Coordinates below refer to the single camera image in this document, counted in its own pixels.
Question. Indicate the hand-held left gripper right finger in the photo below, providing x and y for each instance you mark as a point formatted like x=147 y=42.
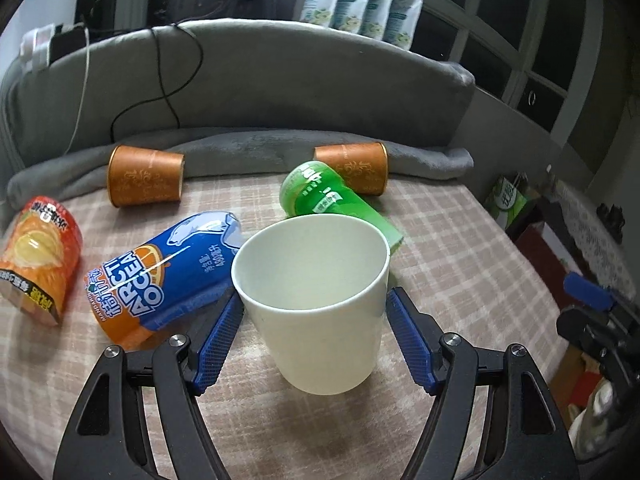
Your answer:
x=407 y=341

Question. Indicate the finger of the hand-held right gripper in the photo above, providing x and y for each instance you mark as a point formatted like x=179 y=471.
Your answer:
x=586 y=291
x=582 y=330

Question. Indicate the green plastic cup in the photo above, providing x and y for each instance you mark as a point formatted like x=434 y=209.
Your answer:
x=330 y=200

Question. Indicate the white framed glass door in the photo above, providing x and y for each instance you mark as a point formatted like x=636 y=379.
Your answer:
x=530 y=35

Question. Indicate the green tissue pack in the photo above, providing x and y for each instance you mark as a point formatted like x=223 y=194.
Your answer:
x=507 y=197

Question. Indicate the white lace cloth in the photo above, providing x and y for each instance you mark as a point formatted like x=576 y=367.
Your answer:
x=595 y=240

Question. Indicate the brown patterned paper cup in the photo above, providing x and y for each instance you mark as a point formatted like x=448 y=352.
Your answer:
x=356 y=166
x=145 y=176

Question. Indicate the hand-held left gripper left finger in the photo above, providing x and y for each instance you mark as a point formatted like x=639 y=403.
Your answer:
x=219 y=341

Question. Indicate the white paper cup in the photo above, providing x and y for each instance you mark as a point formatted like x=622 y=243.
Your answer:
x=320 y=320

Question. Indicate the blue and orange drink can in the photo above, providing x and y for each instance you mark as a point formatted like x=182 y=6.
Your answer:
x=150 y=285

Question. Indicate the grey fleece blanket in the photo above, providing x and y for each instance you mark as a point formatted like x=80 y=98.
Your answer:
x=240 y=147

